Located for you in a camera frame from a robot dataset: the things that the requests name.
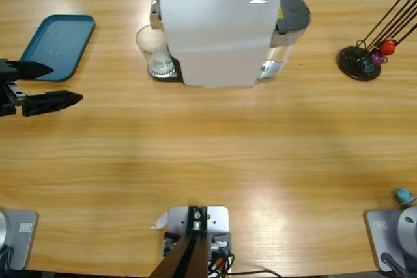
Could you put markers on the white mount block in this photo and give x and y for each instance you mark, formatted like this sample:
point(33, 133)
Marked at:
point(216, 219)

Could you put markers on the orange-red coffee capsule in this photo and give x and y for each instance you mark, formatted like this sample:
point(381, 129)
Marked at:
point(388, 47)

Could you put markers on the clear glass cup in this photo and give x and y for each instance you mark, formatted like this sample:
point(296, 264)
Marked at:
point(151, 42)

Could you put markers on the white paper tab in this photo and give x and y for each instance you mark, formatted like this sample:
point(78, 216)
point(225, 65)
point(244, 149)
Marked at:
point(161, 221)

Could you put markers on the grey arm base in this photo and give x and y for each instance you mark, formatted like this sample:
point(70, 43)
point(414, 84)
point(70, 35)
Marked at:
point(379, 239)
point(24, 235)

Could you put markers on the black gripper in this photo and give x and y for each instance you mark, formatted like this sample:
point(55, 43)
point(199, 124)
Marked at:
point(8, 97)

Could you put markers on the teal capsule with dark rim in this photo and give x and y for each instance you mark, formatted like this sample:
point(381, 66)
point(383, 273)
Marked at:
point(368, 66)

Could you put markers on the clear water tank black lid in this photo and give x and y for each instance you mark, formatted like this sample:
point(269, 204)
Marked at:
point(294, 11)

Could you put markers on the dark camera post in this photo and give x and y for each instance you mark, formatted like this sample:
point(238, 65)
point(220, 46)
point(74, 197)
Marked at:
point(185, 258)

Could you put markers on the teal plastic tray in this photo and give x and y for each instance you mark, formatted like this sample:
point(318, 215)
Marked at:
point(55, 43)

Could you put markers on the white capsule coffee machine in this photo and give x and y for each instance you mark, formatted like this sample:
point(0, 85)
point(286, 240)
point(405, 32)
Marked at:
point(221, 37)

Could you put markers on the black capsule holder with rods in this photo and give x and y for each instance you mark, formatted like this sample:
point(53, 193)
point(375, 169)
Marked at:
point(352, 63)

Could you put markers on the light blue coffee capsule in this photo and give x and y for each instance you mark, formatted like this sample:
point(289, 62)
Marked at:
point(405, 196)

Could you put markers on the purple coffee capsule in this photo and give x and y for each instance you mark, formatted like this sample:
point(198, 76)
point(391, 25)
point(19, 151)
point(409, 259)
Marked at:
point(378, 58)

